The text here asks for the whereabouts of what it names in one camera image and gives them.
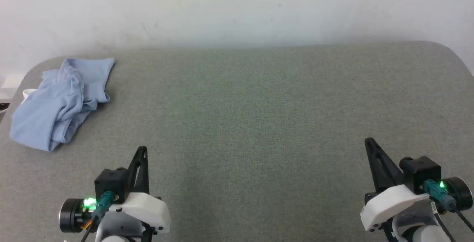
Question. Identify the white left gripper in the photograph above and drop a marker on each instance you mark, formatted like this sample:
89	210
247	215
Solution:
142	208

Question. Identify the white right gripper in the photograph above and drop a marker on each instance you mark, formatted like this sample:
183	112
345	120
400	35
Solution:
392	205

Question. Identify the light blue polo shirt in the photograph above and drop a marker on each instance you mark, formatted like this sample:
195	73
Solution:
44	120

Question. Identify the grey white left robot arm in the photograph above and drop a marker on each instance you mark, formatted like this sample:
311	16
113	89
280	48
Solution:
114	227

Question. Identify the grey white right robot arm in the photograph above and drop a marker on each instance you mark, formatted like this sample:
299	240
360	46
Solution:
418	231

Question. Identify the black left round wrist motor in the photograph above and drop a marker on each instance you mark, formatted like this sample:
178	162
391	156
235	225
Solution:
70	216

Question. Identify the black round wrist motor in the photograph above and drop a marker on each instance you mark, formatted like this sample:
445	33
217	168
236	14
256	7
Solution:
70	216
461	194

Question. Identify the black right round wrist motor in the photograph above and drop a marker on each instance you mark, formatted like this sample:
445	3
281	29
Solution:
461	194

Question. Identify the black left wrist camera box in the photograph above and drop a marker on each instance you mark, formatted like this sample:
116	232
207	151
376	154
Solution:
111	184

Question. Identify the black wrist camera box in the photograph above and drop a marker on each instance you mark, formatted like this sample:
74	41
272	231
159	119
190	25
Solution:
111	184
420	171

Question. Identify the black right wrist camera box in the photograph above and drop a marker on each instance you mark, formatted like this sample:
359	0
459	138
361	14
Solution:
420	171

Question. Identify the white wall box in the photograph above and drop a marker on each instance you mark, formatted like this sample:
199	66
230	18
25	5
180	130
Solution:
9	86

